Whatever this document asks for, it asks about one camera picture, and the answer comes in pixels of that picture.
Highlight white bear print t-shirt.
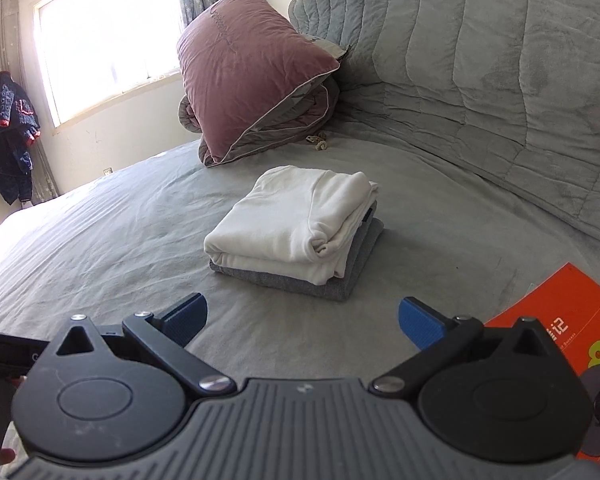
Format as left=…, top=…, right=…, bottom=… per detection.
left=203, top=165, right=381, bottom=285

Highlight grey quilted headboard cover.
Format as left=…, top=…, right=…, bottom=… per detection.
left=287, top=0, right=600, bottom=261

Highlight orange book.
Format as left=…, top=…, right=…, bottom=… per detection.
left=484, top=261, right=600, bottom=461

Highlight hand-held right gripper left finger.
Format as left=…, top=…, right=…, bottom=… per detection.
left=54, top=292, right=238, bottom=396

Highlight sliding glass window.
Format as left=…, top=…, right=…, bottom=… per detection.
left=32, top=0, right=191, bottom=131

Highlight grey knit sweater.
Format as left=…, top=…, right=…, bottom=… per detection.
left=209, top=217, right=385, bottom=303

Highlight dark hanging jackets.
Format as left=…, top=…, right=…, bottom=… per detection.
left=0, top=71, right=42, bottom=206

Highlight folded grey pink quilt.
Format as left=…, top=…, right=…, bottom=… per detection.
left=177, top=77, right=341, bottom=168

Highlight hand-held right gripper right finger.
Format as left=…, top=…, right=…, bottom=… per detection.
left=369, top=296, right=557, bottom=396

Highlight pink velvet pillow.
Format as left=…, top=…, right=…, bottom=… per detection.
left=176, top=0, right=342, bottom=166

